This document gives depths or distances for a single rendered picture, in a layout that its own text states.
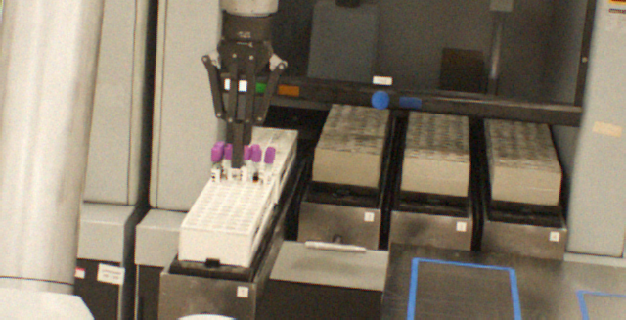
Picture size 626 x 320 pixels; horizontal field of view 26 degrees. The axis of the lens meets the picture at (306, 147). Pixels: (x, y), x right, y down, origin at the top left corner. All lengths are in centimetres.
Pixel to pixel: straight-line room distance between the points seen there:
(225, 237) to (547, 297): 45
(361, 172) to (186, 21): 39
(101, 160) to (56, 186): 107
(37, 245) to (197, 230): 61
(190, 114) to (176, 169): 10
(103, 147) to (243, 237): 55
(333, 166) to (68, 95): 103
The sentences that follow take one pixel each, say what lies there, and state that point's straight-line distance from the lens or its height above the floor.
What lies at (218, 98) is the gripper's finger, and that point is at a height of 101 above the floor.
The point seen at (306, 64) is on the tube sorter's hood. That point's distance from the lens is 224.
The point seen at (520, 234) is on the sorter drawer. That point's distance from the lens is 223.
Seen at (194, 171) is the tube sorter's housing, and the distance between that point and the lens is 233.
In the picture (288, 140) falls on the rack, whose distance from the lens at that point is 238.
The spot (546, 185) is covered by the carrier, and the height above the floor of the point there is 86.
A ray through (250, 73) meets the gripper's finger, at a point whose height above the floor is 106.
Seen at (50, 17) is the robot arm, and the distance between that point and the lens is 132.
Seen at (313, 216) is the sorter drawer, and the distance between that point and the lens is 223.
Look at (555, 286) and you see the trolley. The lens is 192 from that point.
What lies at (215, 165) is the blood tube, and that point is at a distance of 208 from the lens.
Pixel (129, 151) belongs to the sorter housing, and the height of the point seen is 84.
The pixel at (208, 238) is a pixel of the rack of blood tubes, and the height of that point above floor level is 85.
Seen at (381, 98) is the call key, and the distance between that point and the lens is 222.
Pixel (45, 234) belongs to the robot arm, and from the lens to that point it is 129.
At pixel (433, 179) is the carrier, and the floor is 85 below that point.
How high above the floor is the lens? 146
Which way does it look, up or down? 15 degrees down
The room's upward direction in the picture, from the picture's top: 5 degrees clockwise
